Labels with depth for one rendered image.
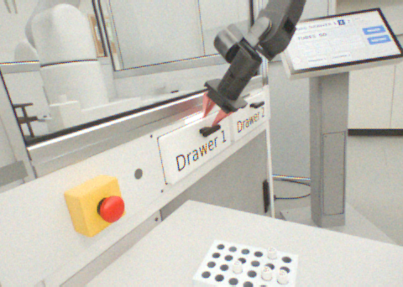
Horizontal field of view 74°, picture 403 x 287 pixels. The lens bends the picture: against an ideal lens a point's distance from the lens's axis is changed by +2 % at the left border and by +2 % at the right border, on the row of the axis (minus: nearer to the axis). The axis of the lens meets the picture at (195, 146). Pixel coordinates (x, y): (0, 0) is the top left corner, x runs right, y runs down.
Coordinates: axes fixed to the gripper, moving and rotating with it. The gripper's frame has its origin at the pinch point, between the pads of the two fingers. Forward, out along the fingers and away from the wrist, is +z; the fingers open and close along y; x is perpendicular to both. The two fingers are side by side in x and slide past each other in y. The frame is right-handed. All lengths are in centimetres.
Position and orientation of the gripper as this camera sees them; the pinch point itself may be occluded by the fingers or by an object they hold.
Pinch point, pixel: (209, 119)
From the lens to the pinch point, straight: 69.5
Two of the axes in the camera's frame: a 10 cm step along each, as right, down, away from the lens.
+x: -5.9, 3.1, -7.5
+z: -4.3, 6.6, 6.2
